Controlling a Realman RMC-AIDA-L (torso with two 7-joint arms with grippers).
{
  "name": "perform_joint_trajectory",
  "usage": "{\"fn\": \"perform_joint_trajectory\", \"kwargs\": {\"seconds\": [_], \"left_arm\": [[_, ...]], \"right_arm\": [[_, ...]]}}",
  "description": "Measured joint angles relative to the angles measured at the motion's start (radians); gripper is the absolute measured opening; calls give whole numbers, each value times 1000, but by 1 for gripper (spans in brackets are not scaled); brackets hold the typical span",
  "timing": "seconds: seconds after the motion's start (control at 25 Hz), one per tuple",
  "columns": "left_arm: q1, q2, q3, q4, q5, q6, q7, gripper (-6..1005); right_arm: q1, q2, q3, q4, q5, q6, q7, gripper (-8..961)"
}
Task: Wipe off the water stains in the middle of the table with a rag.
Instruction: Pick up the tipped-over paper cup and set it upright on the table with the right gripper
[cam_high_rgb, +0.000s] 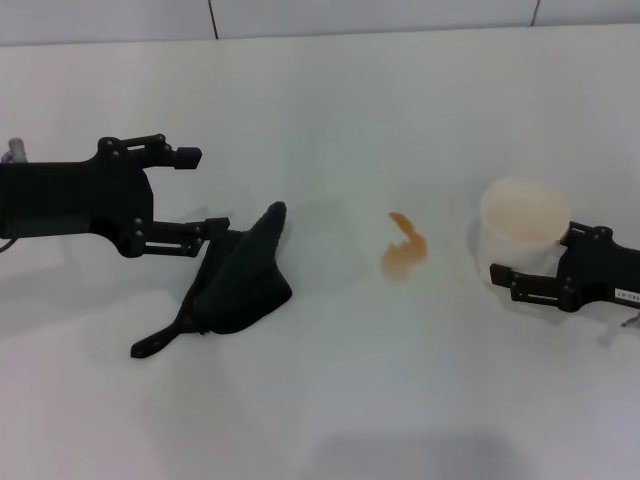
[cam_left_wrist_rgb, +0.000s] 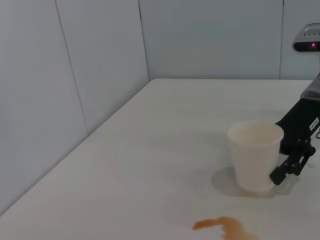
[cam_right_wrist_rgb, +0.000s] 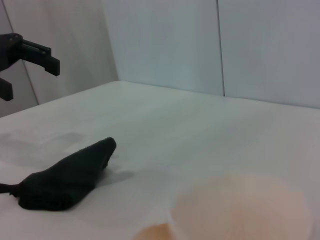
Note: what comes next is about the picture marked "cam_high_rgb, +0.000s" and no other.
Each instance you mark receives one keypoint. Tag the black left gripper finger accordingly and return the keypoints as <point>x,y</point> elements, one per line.
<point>187,157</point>
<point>175,235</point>

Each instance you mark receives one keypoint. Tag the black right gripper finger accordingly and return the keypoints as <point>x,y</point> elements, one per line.
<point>535,287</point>
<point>590,231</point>

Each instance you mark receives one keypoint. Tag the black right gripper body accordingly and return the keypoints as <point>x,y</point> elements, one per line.
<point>605,270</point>

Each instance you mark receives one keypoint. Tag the brown liquid stain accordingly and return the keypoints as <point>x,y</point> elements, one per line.
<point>405,257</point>

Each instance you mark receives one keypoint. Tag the dark blue rag with loop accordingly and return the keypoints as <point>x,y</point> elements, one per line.
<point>240,290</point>

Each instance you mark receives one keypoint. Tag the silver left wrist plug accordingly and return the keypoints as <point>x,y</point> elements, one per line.
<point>19,149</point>

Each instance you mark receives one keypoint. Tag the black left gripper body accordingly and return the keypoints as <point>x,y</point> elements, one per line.
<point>75,200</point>

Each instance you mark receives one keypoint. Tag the white plastic cup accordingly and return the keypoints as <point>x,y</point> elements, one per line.
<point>520,220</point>

